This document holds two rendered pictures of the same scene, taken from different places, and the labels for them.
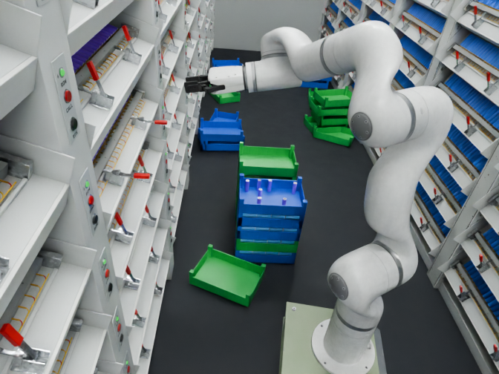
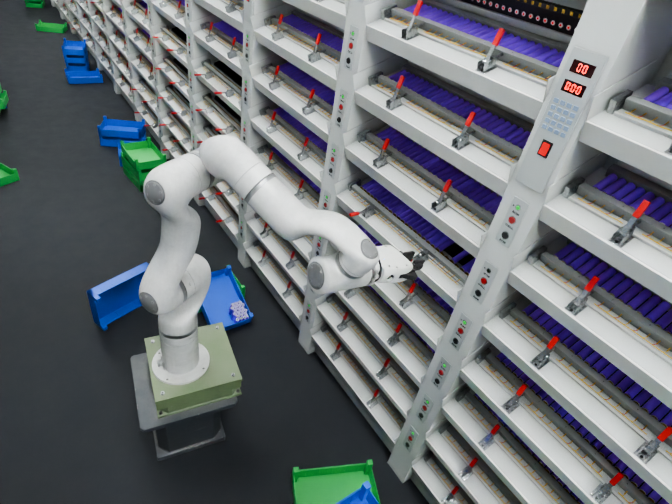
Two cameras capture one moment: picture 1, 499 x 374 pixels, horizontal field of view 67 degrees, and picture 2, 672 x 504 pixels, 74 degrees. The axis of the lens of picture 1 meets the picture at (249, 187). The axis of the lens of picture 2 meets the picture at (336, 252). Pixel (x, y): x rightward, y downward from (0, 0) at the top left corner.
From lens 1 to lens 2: 1.80 m
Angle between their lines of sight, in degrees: 99
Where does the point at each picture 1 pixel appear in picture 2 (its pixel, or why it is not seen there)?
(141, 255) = (366, 314)
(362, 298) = not seen: hidden behind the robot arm
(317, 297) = not seen: outside the picture
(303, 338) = (216, 355)
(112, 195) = (357, 207)
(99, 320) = not seen: hidden behind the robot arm
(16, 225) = (319, 120)
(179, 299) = (361, 446)
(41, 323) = (312, 163)
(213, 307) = (324, 456)
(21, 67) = (331, 76)
